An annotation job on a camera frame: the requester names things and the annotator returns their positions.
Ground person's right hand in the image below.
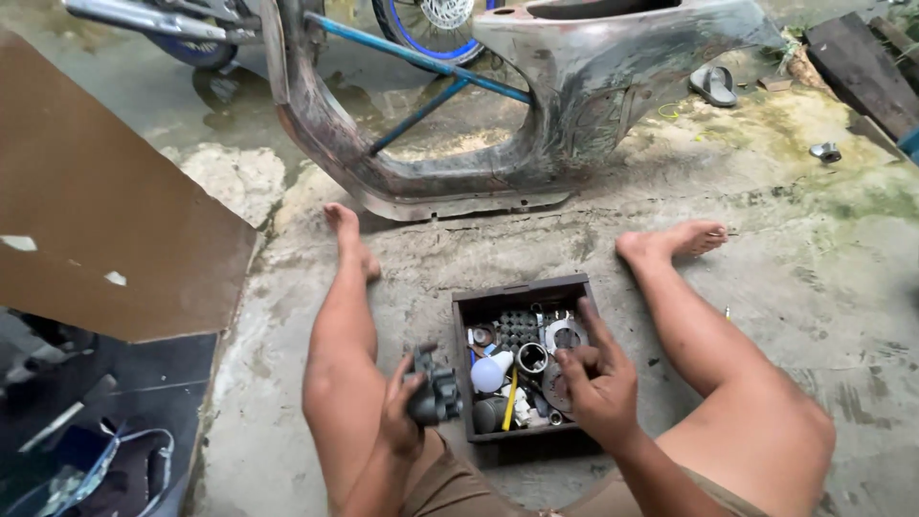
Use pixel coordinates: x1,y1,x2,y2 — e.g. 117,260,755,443
554,298,640,450

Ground person's left hand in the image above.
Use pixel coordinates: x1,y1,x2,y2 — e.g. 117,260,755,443
379,352,427,461

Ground grey metal carburetor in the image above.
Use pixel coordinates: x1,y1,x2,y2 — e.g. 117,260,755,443
405,342,464,427

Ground round rusty metal disc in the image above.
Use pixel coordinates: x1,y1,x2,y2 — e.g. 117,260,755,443
540,362,575,415

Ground flat metal gasket plate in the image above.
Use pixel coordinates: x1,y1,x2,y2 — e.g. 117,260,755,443
543,317,590,354

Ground person's brown shorts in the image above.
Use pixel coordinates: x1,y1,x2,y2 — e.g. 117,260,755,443
398,429,771,517

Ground dark wooden parts box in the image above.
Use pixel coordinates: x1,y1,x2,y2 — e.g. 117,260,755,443
451,273,603,443

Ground person's left leg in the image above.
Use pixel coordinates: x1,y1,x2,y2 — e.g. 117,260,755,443
302,202,404,517

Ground person's leg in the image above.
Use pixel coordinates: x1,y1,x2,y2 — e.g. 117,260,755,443
615,220,838,517
302,202,404,517

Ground grey metal cylinder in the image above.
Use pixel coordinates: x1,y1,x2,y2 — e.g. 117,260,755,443
472,397,509,435

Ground white light bulb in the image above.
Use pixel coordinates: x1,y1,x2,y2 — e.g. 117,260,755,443
470,350,516,393

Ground black perforated plastic piece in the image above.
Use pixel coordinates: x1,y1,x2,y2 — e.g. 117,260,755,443
497,310,541,350

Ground person's right leg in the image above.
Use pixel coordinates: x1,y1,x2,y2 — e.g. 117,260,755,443
615,220,838,517

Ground clear bag with blue trim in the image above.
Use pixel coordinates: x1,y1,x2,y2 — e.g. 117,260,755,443
0,420,177,517

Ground grey rubber sandal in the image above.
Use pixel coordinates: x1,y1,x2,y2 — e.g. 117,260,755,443
688,66,739,109

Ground blue metal tube stand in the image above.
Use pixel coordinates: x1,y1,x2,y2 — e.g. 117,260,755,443
304,11,533,157

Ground brown cardboard sheet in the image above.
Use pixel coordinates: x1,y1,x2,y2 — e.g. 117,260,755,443
0,27,259,344

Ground motorcycle wheel with blue rim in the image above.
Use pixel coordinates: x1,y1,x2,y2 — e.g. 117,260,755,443
371,0,505,70

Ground dark wooden planks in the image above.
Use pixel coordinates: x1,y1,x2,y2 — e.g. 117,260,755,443
803,11,919,145

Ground black motorcycle tyre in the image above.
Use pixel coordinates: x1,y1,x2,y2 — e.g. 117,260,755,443
142,27,239,72

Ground chrome exhaust pipe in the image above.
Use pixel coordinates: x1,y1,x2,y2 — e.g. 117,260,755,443
63,0,264,45

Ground shiny metal sleeve ring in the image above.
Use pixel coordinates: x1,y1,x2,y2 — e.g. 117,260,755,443
516,342,549,375

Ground bare rusty scooter frame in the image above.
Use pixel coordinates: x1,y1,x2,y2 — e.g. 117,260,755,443
260,0,788,223

